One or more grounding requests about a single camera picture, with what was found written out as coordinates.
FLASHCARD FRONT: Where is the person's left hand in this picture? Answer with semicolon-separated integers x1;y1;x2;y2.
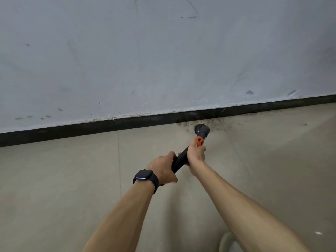
146;150;179;186

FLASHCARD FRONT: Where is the person's right hand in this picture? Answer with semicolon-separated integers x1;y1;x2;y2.
178;140;207;178

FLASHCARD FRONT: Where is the black vacuum hose with nozzle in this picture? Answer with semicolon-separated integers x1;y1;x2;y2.
160;123;211;187

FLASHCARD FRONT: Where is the person's left forearm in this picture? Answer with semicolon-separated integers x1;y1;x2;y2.
83;180;156;252

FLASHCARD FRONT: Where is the person's right forearm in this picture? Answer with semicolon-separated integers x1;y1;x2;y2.
194;162;312;252

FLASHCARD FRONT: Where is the black smartwatch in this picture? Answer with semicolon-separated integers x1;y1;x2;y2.
132;169;160;195

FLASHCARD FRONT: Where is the black baseboard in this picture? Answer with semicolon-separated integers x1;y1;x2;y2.
0;94;336;148

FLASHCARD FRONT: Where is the white shoe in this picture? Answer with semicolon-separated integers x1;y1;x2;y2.
218;231;238;252

